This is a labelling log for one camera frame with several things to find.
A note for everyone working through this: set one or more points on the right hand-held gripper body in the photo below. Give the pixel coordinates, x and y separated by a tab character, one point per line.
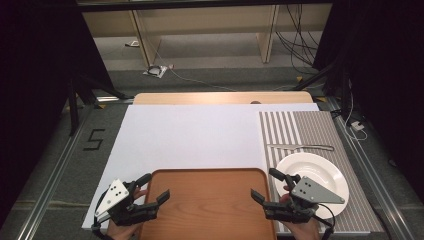
308	193

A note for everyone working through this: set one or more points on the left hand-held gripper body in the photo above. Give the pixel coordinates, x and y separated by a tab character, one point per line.
115	196

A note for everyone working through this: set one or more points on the white round plate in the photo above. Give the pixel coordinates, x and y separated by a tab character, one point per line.
320	173

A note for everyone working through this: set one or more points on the brown wooden tray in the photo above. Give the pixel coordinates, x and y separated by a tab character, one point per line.
206	206

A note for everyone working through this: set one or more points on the person's left hand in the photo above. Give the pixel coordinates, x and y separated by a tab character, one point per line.
124	232

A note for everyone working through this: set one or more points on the person's right hand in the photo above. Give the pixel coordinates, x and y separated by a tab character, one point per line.
301	231

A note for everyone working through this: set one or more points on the silver table knife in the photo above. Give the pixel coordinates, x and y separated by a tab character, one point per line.
300	146

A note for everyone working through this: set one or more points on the grey striped placemat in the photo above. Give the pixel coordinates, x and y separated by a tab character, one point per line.
320	133

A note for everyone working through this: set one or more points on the white board sheet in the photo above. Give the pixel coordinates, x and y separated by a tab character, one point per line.
190	140

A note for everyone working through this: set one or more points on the white power adapter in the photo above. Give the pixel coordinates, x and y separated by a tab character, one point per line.
357	125

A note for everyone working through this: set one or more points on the light wooden table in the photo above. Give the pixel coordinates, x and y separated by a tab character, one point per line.
220	97

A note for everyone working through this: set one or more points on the black tripod stand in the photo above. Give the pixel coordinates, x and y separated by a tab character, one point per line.
76	100

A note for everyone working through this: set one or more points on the black metal stand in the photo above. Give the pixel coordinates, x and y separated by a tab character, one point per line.
320	75

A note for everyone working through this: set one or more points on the clear plastic packet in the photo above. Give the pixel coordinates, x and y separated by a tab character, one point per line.
155	70

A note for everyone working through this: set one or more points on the small white floor item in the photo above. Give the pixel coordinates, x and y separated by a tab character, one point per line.
133	43

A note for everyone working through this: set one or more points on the black curtain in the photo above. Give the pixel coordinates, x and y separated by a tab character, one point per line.
383	66
36	83

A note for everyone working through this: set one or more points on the light wooden shelf unit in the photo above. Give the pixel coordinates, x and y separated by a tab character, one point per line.
206	20

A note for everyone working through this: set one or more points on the aluminium floor rail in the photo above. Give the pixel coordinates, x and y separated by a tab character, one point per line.
53	176
373	173

